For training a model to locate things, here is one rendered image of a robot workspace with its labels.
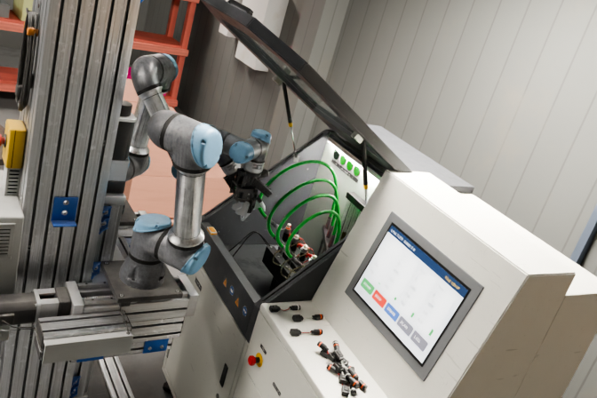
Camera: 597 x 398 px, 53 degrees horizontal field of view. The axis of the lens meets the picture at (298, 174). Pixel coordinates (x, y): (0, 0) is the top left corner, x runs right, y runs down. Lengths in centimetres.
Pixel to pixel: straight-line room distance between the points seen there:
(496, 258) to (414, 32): 269
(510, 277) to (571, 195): 168
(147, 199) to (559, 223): 269
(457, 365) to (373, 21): 323
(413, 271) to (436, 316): 18
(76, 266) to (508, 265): 140
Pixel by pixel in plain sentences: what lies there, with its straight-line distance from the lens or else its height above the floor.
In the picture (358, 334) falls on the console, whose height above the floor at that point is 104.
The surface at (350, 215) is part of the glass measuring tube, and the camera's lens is 263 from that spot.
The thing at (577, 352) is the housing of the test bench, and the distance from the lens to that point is 227.
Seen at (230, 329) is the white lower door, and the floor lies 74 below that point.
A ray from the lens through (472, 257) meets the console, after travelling 190.
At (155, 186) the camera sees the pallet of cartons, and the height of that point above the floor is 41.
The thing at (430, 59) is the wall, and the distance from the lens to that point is 416.
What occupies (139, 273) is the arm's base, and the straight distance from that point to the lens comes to 205.
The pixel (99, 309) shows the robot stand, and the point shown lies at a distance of 208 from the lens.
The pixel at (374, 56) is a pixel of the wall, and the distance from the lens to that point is 459.
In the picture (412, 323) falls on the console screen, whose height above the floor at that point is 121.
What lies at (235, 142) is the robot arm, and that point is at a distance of 207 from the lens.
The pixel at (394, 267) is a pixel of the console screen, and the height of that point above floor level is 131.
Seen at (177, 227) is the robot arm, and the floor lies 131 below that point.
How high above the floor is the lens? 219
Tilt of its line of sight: 20 degrees down
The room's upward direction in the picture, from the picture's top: 17 degrees clockwise
